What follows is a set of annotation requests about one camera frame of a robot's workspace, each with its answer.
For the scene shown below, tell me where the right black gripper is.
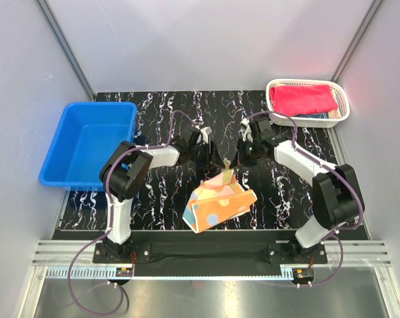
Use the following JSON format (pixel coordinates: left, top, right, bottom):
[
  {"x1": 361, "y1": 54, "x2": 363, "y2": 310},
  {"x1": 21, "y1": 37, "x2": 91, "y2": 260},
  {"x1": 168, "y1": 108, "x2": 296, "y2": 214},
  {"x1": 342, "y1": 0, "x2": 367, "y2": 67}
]
[{"x1": 230, "y1": 138, "x2": 261, "y2": 170}]

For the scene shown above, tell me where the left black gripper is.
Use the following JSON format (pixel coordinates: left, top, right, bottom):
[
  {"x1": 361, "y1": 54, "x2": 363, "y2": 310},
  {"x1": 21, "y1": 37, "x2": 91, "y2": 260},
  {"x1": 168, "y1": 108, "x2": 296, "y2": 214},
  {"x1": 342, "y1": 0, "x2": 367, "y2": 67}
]
[{"x1": 187, "y1": 140, "x2": 225, "y2": 170}]

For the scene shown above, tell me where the orange patterned towel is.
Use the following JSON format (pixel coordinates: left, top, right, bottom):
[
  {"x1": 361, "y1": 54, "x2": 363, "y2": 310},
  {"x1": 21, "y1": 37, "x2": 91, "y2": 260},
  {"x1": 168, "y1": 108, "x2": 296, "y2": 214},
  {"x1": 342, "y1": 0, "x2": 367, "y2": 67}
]
[{"x1": 183, "y1": 159, "x2": 257, "y2": 234}]

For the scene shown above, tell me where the pink towel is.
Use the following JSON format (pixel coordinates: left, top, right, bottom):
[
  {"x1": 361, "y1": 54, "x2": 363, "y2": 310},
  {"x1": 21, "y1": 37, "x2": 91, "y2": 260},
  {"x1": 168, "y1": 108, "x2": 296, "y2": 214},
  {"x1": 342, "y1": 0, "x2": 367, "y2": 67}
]
[{"x1": 270, "y1": 85, "x2": 338, "y2": 117}]

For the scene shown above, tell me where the teal beige Doraemon towel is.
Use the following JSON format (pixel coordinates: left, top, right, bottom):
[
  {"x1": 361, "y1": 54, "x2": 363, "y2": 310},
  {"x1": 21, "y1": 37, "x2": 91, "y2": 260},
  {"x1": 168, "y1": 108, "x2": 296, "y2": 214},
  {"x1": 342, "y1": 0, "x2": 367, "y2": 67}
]
[{"x1": 297, "y1": 109, "x2": 341, "y2": 119}]

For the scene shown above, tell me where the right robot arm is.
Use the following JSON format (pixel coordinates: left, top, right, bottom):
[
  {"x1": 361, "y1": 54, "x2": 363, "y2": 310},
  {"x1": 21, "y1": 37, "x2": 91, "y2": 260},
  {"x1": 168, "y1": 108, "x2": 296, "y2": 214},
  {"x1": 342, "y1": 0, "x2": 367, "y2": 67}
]
[{"x1": 230, "y1": 113, "x2": 365, "y2": 263}]

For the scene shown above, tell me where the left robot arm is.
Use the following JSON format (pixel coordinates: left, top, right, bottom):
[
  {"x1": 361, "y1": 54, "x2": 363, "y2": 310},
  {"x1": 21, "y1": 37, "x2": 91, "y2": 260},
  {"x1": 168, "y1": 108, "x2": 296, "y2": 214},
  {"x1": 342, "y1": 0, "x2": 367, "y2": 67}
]
[{"x1": 93, "y1": 127, "x2": 225, "y2": 264}]

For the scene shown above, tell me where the white perforated basket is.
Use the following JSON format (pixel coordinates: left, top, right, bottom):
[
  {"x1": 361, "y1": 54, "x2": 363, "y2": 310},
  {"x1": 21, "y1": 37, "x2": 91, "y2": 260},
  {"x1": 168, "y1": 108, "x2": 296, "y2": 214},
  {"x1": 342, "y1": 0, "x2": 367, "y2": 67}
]
[{"x1": 266, "y1": 79, "x2": 350, "y2": 128}]

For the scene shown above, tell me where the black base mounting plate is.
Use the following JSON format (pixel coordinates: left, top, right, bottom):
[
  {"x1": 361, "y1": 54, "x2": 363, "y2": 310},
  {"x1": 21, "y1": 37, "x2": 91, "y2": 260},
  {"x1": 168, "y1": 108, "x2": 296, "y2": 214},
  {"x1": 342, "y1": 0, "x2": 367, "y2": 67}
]
[{"x1": 98, "y1": 230, "x2": 328, "y2": 269}]

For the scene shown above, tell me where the blue plastic bin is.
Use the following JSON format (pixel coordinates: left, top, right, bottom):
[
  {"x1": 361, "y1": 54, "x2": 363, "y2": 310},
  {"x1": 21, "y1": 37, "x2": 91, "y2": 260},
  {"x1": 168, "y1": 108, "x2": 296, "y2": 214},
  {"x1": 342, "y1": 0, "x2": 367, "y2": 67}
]
[{"x1": 38, "y1": 101, "x2": 138, "y2": 191}]

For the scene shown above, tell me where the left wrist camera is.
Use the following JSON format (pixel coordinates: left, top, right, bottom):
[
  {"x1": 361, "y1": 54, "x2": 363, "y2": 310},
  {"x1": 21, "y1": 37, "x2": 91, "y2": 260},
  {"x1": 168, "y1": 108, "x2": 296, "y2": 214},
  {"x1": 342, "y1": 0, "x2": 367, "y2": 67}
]
[{"x1": 200, "y1": 127, "x2": 212, "y2": 144}]

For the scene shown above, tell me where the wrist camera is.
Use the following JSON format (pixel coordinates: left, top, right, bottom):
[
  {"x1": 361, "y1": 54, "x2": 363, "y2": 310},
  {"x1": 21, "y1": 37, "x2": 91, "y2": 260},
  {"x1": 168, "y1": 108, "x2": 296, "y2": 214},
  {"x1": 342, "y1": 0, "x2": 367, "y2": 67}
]
[
  {"x1": 240, "y1": 117, "x2": 253, "y2": 142},
  {"x1": 200, "y1": 127, "x2": 212, "y2": 144}
]

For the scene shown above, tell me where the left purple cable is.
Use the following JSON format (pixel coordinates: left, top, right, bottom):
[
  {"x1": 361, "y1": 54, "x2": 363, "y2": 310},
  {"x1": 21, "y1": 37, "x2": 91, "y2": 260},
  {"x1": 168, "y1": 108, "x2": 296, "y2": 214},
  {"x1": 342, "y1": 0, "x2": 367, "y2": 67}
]
[{"x1": 66, "y1": 110, "x2": 201, "y2": 315}]

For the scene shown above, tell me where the purple cable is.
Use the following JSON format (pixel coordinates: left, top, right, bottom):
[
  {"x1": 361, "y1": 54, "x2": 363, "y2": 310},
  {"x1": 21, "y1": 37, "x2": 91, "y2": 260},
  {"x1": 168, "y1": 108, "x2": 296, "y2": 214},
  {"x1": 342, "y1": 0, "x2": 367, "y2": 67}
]
[
  {"x1": 241, "y1": 111, "x2": 365, "y2": 288},
  {"x1": 66, "y1": 110, "x2": 201, "y2": 315}
]

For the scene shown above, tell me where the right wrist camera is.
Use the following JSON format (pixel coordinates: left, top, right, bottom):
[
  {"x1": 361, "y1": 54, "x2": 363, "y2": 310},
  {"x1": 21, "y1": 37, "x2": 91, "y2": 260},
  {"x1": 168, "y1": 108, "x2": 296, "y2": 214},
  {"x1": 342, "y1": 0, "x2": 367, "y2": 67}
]
[{"x1": 240, "y1": 117, "x2": 253, "y2": 142}]

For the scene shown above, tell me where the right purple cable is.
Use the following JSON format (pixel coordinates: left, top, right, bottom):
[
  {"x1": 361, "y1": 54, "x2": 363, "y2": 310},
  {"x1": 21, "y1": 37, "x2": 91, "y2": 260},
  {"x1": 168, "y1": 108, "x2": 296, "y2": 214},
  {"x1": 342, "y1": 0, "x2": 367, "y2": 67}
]
[{"x1": 241, "y1": 111, "x2": 365, "y2": 288}]

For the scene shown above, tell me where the aluminium rail profile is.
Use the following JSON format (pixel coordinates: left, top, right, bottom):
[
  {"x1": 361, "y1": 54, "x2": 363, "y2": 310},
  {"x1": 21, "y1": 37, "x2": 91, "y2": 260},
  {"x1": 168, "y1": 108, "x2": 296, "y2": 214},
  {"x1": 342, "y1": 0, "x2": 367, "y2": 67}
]
[{"x1": 32, "y1": 240, "x2": 391, "y2": 267}]

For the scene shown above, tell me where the white cable duct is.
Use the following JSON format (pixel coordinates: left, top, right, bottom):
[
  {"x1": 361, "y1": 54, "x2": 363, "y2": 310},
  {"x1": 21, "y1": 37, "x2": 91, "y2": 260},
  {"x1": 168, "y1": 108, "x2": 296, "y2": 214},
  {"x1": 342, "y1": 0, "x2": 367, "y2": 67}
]
[{"x1": 47, "y1": 264, "x2": 297, "y2": 280}]

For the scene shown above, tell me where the right aluminium frame post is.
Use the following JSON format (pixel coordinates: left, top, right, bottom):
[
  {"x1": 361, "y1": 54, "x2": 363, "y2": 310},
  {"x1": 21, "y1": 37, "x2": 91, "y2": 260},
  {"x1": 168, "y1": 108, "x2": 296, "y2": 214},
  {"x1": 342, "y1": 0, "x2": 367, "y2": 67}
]
[{"x1": 331, "y1": 0, "x2": 385, "y2": 83}]

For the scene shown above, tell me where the aluminium frame post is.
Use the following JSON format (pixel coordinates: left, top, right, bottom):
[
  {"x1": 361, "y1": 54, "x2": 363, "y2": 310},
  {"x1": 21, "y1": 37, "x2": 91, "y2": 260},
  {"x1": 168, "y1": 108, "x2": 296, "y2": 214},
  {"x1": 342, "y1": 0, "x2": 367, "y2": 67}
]
[
  {"x1": 331, "y1": 0, "x2": 385, "y2": 83},
  {"x1": 35, "y1": 0, "x2": 97, "y2": 101}
]

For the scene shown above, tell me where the left aluminium frame post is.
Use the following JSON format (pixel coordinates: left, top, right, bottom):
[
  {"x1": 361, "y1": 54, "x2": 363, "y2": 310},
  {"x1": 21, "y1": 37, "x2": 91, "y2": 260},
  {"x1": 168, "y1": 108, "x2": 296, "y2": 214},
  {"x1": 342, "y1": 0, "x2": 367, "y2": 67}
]
[{"x1": 35, "y1": 0, "x2": 97, "y2": 101}]

